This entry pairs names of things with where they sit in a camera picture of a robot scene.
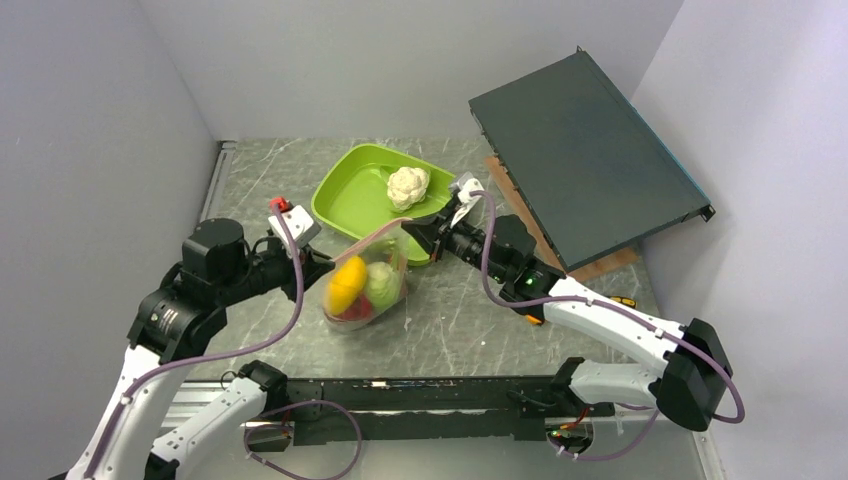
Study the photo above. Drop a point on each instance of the green plastic tray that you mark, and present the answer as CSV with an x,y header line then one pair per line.
x,y
352,198

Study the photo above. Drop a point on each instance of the green toy cabbage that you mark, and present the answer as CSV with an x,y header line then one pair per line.
x,y
383,284

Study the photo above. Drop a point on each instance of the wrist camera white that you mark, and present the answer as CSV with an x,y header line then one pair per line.
x,y
295,219
462,189

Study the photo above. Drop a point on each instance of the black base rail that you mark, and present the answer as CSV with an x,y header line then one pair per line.
x,y
318,411

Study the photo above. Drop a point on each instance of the wooden board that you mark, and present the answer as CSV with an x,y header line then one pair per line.
x,y
620,258

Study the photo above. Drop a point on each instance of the yellow black screwdriver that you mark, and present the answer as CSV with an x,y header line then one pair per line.
x,y
629,302

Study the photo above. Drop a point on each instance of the dark grey metal case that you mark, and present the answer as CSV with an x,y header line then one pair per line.
x,y
593,173

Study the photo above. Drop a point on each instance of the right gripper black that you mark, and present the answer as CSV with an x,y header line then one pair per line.
x,y
434,236

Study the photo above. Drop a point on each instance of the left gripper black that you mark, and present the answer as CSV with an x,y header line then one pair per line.
x,y
312,265

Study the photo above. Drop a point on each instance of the clear zip top bag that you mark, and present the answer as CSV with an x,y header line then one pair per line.
x,y
390,244

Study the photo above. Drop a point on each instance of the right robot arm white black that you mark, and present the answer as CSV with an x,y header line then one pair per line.
x,y
680,369

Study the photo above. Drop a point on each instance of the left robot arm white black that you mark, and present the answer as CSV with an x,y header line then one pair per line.
x,y
170,334

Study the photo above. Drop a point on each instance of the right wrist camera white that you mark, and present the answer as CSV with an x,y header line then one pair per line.
x,y
462,189

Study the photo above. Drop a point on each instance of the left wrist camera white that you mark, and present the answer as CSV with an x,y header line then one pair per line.
x,y
295,219

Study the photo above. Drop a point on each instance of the white toy cauliflower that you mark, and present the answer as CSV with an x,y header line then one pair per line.
x,y
407,186

